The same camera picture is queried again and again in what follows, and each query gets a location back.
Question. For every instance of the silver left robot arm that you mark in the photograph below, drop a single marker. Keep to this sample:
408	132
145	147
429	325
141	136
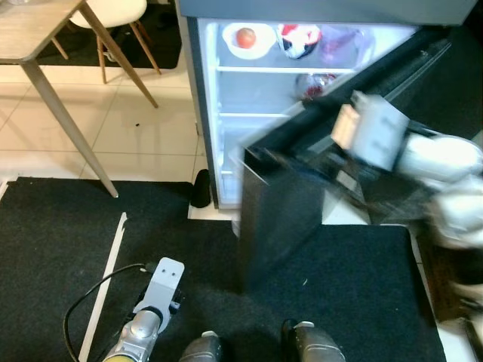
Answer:
139	332

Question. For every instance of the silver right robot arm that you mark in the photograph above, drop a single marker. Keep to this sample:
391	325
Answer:
445	158

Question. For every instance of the clear bag with red contents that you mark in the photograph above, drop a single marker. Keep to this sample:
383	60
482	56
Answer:
315	87

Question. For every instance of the black oblong floor object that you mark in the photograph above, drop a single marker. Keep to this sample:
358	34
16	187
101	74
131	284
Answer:
201	192

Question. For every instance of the clear purple bag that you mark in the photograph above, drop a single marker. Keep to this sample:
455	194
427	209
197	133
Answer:
343	47

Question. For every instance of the red white black bag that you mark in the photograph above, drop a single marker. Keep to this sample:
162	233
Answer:
298	45

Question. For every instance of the large black floor mat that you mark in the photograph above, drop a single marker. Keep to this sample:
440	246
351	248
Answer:
45	264

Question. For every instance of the white bowl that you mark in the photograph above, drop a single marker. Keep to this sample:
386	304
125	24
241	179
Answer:
260	51

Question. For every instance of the grey robot right leg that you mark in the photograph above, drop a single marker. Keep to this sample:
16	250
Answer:
317	347

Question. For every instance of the red tomato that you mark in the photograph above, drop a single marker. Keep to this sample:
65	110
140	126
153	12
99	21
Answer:
246	38

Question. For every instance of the dark rug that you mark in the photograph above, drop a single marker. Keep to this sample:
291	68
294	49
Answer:
170	38

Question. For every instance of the white chair with wooden legs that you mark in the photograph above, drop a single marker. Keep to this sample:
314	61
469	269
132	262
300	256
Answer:
113	9

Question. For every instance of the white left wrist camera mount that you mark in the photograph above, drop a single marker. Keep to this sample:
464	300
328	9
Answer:
166	280

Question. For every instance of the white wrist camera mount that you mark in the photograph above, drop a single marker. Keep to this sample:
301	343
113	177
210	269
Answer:
381	132
166	280

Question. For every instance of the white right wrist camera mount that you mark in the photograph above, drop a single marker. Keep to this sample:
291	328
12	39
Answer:
381	132

